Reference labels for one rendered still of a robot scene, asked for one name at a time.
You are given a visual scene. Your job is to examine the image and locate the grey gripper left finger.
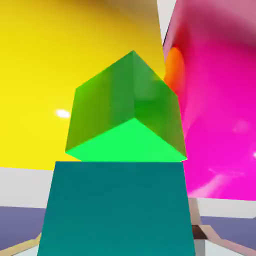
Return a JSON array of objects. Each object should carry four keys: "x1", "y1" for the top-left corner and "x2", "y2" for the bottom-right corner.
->
[{"x1": 0, "y1": 232, "x2": 42, "y2": 256}]

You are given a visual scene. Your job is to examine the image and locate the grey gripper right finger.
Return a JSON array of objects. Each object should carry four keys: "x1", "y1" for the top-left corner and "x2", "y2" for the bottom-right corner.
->
[{"x1": 187, "y1": 197, "x2": 256, "y2": 256}]

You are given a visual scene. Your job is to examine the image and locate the small teal cube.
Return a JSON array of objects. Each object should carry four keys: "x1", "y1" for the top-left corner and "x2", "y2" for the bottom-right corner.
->
[{"x1": 36, "y1": 160, "x2": 196, "y2": 256}]

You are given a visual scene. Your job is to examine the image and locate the small green cube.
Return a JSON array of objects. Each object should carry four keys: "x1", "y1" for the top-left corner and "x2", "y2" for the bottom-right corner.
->
[{"x1": 64, "y1": 50, "x2": 188, "y2": 163}]

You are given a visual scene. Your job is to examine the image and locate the large pink box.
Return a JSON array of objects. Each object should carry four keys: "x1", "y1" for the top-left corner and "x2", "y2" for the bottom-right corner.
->
[{"x1": 162, "y1": 0, "x2": 256, "y2": 201}]

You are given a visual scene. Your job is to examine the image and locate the large yellow box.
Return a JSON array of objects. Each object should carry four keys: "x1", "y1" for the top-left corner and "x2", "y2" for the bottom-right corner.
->
[{"x1": 0, "y1": 0, "x2": 167, "y2": 171}]

